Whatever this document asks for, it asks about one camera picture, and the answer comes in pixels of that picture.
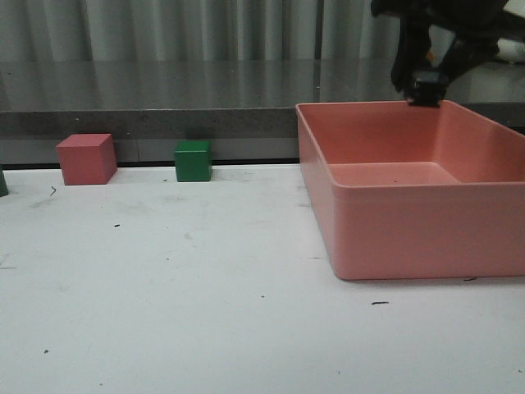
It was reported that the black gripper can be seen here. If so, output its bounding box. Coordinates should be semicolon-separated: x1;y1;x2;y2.
371;1;511;93

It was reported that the yellow black push button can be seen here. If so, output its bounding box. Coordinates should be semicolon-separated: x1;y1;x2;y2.
407;70;449;108

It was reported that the white rice cooker appliance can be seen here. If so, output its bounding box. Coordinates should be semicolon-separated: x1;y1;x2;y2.
496;39;525;64

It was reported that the pink plastic bin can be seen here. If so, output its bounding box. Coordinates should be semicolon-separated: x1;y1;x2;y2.
296;101;524;281

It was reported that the grey stone counter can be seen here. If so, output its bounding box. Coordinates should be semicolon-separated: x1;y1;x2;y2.
0;58;525;165

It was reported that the green cube block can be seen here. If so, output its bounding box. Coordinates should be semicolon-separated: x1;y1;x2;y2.
174;140;212;182

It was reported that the pink cube block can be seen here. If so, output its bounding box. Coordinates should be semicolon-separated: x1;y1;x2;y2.
56;133;117;186

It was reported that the grey pleated curtain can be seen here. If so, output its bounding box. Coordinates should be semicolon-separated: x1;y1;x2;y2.
1;1;399;62

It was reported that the dark green block at edge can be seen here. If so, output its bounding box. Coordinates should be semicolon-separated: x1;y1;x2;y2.
0;167;9;197

